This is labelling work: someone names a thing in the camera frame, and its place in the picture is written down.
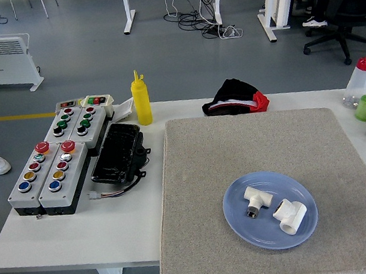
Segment plain white tee pipe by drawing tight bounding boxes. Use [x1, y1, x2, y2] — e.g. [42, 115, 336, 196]
[270, 195, 311, 238]

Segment white tee pipe metal thread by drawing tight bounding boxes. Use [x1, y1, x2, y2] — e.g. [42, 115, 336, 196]
[242, 183, 278, 220]

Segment blue round plate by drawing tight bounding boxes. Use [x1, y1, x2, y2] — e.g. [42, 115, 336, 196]
[219, 164, 323, 257]

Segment clear squeeze bottle red cap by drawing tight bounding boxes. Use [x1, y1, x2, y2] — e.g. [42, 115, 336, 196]
[336, 49, 366, 111]

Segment grey-brown mat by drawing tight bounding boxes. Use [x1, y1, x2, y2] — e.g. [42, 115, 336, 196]
[139, 93, 366, 274]

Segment seated person's white shoe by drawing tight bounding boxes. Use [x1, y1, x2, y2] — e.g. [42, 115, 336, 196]
[301, 15, 329, 31]

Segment black red folded cloth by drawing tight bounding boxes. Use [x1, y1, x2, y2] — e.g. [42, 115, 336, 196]
[198, 73, 272, 121]

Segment yellow squeeze bottle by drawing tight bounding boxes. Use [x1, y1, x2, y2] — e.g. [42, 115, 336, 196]
[128, 68, 155, 128]

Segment small white plastic box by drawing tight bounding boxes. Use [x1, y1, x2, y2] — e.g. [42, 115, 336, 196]
[112, 96, 138, 123]

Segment black plastic housing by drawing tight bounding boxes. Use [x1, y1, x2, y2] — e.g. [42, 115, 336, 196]
[84, 118, 155, 188]

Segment grey box red green buttons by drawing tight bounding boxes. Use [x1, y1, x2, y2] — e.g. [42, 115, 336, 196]
[64, 103, 112, 152]
[40, 105, 85, 146]

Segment grey button box emergency stop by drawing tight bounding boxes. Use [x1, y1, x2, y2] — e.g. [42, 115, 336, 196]
[0, 139, 71, 220]
[31, 138, 96, 219]

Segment black floor cables bundle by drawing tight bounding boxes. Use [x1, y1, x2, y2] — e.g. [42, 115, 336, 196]
[161, 0, 226, 45]

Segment white switch box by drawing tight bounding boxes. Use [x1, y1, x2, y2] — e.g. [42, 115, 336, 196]
[79, 92, 117, 121]

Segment grey switch box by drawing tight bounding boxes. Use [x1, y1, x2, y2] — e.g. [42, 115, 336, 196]
[54, 97, 86, 114]

